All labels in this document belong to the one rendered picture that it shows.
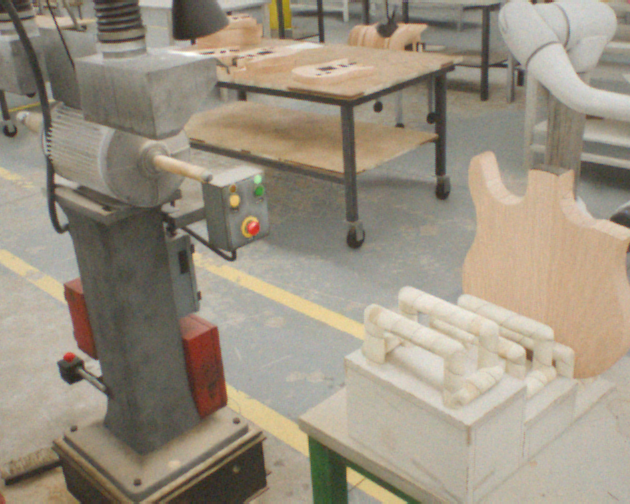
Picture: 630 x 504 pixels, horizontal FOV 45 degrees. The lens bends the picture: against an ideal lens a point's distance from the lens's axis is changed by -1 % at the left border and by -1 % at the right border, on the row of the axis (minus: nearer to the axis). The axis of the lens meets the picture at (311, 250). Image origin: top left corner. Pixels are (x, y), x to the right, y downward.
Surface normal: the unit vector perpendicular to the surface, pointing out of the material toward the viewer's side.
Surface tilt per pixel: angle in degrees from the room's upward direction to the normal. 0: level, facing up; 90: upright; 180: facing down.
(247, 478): 90
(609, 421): 0
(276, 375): 0
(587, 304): 90
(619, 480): 0
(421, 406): 90
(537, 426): 90
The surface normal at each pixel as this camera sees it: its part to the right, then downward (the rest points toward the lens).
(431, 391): -0.07, -0.90
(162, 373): 0.70, 0.26
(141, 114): -0.71, 0.34
